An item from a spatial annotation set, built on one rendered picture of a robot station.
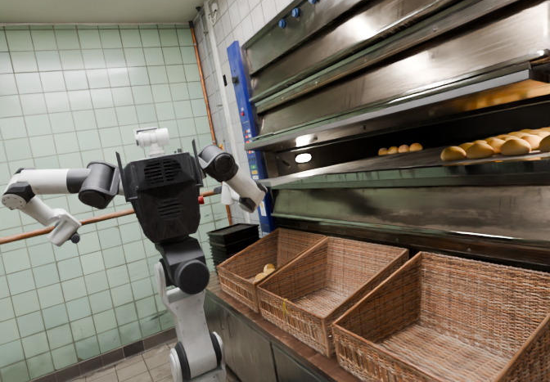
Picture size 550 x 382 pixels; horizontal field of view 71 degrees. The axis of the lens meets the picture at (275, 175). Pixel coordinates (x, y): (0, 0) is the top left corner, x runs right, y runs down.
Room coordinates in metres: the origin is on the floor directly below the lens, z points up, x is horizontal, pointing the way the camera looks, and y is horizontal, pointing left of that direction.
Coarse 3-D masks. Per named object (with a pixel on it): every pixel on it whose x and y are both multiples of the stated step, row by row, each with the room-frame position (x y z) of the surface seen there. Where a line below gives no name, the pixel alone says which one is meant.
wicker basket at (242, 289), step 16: (272, 240) 2.50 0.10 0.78; (288, 240) 2.40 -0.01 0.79; (304, 240) 2.23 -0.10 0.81; (320, 240) 2.04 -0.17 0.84; (240, 256) 2.39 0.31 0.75; (256, 256) 2.44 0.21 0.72; (272, 256) 2.49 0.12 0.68; (288, 256) 2.39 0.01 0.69; (224, 272) 2.22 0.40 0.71; (240, 272) 2.38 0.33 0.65; (256, 272) 2.43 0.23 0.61; (272, 272) 1.89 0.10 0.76; (224, 288) 2.26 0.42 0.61; (240, 288) 2.03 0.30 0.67; (256, 304) 1.84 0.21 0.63
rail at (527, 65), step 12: (492, 72) 1.04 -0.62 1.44; (504, 72) 1.01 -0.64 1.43; (516, 72) 0.98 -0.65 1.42; (456, 84) 1.13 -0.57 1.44; (468, 84) 1.10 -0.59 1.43; (420, 96) 1.25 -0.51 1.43; (372, 108) 1.45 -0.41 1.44; (384, 108) 1.40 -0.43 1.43; (336, 120) 1.64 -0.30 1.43; (288, 132) 2.01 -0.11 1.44; (252, 144) 2.42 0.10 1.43
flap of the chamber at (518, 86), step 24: (528, 72) 0.95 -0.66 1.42; (432, 96) 1.21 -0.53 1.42; (456, 96) 1.13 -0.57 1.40; (480, 96) 1.12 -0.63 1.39; (504, 96) 1.11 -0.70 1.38; (528, 96) 1.11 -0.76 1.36; (360, 120) 1.51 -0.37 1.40; (384, 120) 1.49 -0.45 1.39; (408, 120) 1.49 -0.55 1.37; (264, 144) 2.26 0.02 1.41; (288, 144) 2.21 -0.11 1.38
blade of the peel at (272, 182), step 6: (306, 174) 2.28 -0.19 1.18; (312, 174) 2.19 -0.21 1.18; (318, 174) 2.09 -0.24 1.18; (258, 180) 2.52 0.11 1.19; (264, 180) 2.53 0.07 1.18; (270, 180) 2.41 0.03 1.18; (276, 180) 1.97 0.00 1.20; (282, 180) 1.99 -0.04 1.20; (288, 180) 2.00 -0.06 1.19; (294, 180) 2.02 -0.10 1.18; (264, 186) 2.02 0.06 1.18; (270, 186) 1.96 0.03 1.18
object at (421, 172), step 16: (496, 160) 1.25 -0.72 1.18; (512, 160) 1.17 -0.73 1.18; (528, 160) 1.12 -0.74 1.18; (544, 160) 1.08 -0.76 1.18; (320, 176) 2.07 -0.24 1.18; (336, 176) 1.94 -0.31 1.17; (352, 176) 1.83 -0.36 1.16; (368, 176) 1.73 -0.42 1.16; (384, 176) 1.65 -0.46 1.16; (400, 176) 1.56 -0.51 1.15; (416, 176) 1.49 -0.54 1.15; (432, 176) 1.42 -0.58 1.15; (448, 176) 1.37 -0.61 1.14; (464, 176) 1.31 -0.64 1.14
